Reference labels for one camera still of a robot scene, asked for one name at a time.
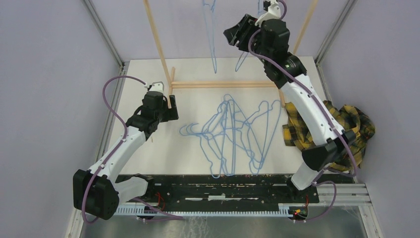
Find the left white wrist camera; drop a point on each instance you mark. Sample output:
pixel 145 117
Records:
pixel 155 87

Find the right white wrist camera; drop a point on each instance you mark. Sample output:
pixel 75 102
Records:
pixel 273 11

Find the blue wire hanger on table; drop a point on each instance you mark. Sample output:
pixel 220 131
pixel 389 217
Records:
pixel 212 139

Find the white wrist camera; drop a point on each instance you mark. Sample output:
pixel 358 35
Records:
pixel 273 11
pixel 155 87

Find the white slotted cable duct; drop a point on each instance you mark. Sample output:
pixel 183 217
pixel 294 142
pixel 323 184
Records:
pixel 141 210

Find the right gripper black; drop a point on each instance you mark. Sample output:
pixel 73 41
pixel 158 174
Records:
pixel 244 29

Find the wooden hanger rack frame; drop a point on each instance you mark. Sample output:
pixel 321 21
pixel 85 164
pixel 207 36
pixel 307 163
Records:
pixel 221 83

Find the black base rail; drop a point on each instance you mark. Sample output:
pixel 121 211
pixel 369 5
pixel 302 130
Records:
pixel 239 193

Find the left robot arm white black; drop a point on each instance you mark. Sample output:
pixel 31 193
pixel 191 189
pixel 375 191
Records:
pixel 96 191

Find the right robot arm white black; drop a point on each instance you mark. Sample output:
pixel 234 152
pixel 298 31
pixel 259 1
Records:
pixel 290 76

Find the yellow black plaid shirt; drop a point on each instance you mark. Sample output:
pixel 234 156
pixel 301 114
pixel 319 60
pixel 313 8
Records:
pixel 297 134

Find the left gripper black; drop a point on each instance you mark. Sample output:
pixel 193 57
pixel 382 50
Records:
pixel 171 108

